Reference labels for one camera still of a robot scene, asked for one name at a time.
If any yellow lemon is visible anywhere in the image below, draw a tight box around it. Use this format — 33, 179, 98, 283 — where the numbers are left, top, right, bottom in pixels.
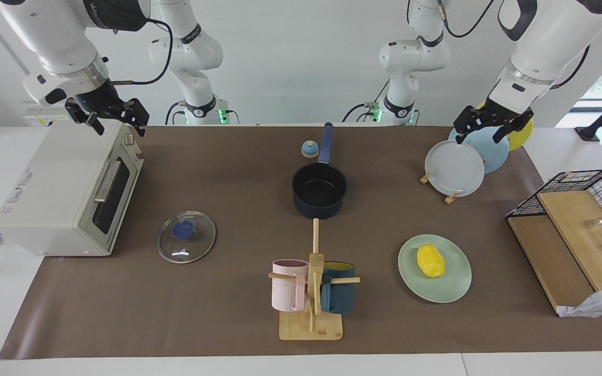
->
416, 243, 446, 278

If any black wire basket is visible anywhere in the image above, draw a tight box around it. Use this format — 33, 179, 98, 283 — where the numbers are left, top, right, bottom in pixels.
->
505, 168, 602, 242

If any light blue plate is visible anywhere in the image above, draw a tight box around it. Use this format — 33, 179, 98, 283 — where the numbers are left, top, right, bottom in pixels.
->
448, 125, 510, 174

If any glass lid blue knob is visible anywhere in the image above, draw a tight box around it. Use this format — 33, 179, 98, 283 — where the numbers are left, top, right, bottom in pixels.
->
156, 210, 217, 264

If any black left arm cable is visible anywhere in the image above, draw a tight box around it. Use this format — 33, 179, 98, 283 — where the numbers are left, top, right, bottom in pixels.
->
436, 0, 591, 90

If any grey plate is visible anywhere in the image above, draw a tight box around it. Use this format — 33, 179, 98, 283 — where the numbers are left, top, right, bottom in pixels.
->
424, 140, 485, 198

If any dark teal mug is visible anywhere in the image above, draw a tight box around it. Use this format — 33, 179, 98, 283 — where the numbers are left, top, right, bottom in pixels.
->
320, 261, 356, 315

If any wooden mug tree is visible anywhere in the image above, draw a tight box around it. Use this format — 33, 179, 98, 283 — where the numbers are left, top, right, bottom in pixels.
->
268, 218, 361, 342

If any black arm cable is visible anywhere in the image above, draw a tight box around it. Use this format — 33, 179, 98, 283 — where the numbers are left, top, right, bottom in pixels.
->
436, 0, 591, 90
107, 18, 174, 86

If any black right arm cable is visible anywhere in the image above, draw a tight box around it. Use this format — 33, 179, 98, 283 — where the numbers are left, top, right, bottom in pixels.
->
107, 18, 174, 86

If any mint green plate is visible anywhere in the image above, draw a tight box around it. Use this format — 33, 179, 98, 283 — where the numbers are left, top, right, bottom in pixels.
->
398, 233, 473, 304

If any brown table mat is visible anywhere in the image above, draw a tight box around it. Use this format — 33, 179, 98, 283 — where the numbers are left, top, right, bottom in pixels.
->
0, 125, 602, 360

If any white checked cloth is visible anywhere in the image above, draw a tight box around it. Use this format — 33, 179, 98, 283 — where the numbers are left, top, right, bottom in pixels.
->
557, 283, 602, 319

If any wooden plate rack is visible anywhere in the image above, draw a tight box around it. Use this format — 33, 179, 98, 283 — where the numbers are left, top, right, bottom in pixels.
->
419, 172, 461, 205

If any beige toaster oven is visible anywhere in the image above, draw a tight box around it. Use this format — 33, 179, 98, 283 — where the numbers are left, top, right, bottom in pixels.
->
0, 121, 145, 257

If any white power strip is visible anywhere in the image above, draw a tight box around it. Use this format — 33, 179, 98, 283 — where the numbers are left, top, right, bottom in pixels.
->
22, 100, 72, 127

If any pink ribbed mug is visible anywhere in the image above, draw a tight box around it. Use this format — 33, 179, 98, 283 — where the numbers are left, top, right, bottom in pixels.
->
271, 258, 310, 313

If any dark blue saucepan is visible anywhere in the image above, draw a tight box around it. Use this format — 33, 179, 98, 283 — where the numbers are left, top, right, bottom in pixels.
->
291, 122, 348, 219

